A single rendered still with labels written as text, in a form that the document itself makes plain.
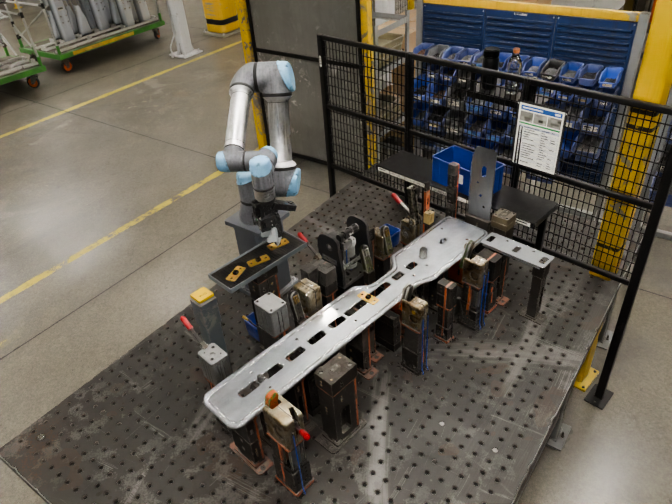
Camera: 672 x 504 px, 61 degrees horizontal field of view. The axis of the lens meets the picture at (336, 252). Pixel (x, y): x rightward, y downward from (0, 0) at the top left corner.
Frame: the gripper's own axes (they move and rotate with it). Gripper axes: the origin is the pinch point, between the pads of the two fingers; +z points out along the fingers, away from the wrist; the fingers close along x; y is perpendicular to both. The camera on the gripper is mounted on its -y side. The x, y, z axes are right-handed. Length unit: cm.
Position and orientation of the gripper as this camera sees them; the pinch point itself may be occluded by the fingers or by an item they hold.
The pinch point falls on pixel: (277, 240)
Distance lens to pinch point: 219.6
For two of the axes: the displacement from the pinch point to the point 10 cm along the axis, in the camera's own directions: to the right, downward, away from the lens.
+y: -8.2, 3.8, -4.3
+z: 0.7, 8.0, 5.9
